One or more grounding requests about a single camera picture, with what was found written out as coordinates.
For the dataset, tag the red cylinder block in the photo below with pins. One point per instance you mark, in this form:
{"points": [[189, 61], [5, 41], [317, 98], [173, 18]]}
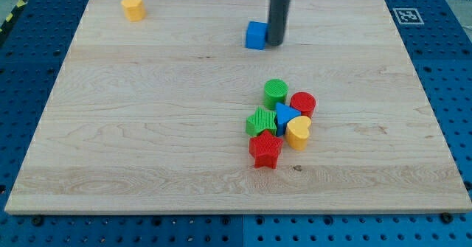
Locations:
{"points": [[303, 102]]}

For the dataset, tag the green cylinder block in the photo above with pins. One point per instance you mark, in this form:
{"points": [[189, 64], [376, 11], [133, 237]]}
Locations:
{"points": [[275, 91]]}

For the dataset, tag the blue cube block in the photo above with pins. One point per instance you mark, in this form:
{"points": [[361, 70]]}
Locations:
{"points": [[256, 35]]}

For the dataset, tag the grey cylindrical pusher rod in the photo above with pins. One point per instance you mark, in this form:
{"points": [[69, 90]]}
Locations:
{"points": [[277, 20]]}

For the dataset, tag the yellow heart block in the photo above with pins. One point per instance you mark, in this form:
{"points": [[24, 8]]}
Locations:
{"points": [[297, 132]]}

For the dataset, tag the light wooden board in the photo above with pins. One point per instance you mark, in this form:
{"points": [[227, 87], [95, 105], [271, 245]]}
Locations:
{"points": [[149, 117]]}

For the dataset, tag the blue triangle block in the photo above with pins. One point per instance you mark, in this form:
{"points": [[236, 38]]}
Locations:
{"points": [[284, 114]]}

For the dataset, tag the red star block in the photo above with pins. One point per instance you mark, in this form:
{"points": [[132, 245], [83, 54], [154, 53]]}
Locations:
{"points": [[265, 149]]}

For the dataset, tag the green star block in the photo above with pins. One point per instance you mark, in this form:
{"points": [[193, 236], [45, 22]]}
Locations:
{"points": [[261, 120]]}

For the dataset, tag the white fiducial marker tag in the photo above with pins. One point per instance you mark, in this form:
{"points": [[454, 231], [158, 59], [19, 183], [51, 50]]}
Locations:
{"points": [[408, 16]]}

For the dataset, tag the yellow hexagon block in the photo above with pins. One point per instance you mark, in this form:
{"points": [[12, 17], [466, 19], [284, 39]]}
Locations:
{"points": [[134, 10]]}

